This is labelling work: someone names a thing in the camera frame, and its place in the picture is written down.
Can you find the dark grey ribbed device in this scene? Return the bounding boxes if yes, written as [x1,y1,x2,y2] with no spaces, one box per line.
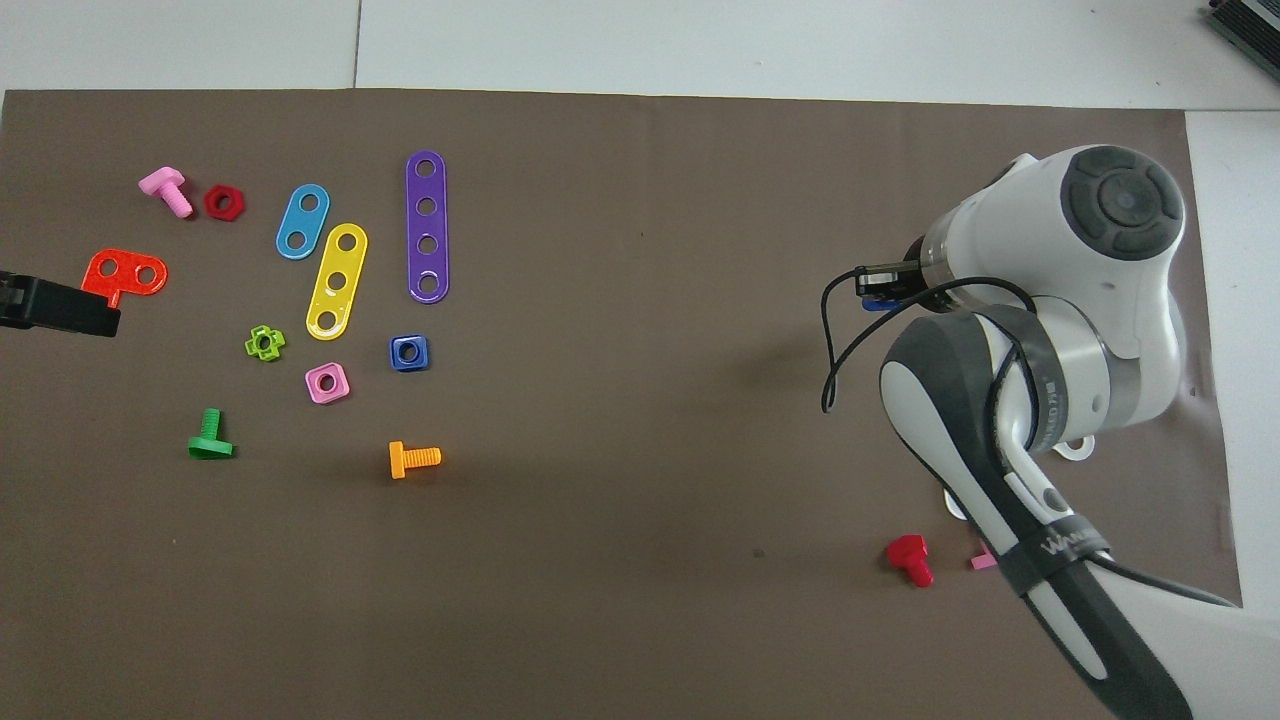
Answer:
[1203,0,1280,57]

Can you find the blue two-hole strip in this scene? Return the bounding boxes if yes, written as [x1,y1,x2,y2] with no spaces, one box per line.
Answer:
[275,184,331,261]

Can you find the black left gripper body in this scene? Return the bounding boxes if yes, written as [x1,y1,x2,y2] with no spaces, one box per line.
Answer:
[0,271,111,336]

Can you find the white curved five-hole strip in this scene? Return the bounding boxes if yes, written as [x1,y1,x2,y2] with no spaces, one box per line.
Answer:
[943,433,1098,523]

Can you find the brown table mat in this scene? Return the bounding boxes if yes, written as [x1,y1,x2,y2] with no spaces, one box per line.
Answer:
[0,88,1246,720]

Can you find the orange plastic bolt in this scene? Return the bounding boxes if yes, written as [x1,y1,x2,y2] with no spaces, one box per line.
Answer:
[388,441,442,480]

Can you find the green plastic bolt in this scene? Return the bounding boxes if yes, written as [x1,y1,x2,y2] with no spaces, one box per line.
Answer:
[187,408,235,461]

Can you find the pink square nut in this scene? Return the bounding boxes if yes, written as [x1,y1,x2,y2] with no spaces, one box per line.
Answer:
[305,362,352,405]

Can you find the orange heart-shaped plate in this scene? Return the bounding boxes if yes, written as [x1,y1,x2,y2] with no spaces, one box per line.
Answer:
[81,248,169,311]

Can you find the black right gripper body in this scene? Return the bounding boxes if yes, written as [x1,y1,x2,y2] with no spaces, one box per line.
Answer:
[903,235,933,301]

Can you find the yellow three-hole strip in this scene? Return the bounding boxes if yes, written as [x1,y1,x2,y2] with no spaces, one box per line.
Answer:
[305,223,369,342]

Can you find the red plastic bolt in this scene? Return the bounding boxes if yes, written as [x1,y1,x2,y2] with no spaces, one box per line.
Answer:
[886,534,936,589]

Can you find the purple four-hole strip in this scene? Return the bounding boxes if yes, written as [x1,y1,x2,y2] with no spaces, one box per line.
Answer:
[405,150,451,304]

